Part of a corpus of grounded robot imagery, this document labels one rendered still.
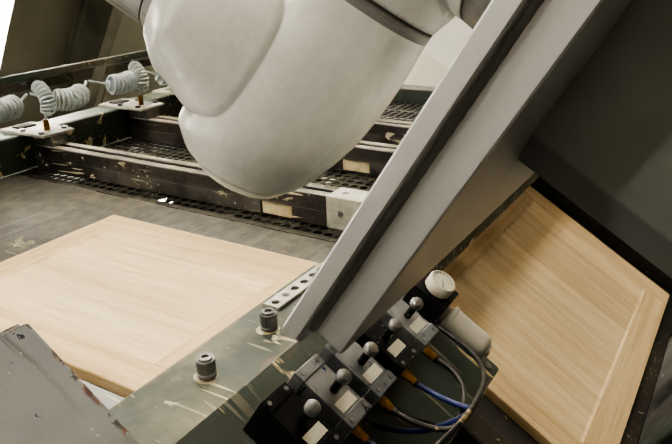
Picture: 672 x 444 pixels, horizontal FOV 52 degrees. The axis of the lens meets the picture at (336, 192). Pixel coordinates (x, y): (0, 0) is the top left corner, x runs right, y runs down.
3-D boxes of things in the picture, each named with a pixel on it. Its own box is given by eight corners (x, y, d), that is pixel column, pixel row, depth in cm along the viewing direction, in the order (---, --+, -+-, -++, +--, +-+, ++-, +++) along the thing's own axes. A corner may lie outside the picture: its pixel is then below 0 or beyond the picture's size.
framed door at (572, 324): (597, 495, 136) (604, 490, 135) (385, 306, 149) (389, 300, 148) (664, 299, 208) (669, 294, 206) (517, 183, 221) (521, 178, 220)
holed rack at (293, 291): (279, 311, 103) (278, 308, 102) (262, 307, 104) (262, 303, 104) (567, 96, 234) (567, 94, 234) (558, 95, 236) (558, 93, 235)
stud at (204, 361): (208, 384, 86) (205, 364, 85) (193, 379, 87) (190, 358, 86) (221, 374, 88) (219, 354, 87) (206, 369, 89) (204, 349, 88)
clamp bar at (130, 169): (375, 241, 137) (373, 123, 129) (6, 165, 197) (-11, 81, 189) (398, 224, 145) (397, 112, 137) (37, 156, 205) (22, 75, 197)
